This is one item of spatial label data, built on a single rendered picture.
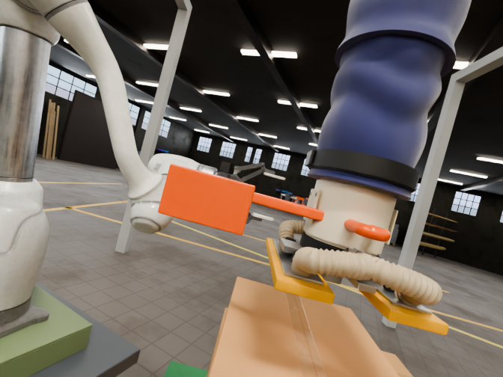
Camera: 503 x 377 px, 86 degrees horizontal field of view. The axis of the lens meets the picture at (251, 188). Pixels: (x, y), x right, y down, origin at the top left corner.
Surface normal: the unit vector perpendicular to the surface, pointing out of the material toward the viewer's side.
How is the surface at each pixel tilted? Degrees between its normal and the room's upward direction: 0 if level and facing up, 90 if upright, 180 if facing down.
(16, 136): 91
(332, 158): 90
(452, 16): 100
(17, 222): 65
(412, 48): 92
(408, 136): 76
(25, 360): 90
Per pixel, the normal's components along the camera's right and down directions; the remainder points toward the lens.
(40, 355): 0.89, 0.25
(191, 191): -0.01, 0.01
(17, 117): 0.66, 0.21
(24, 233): 0.92, -0.07
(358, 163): -0.38, -0.09
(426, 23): 0.16, -0.34
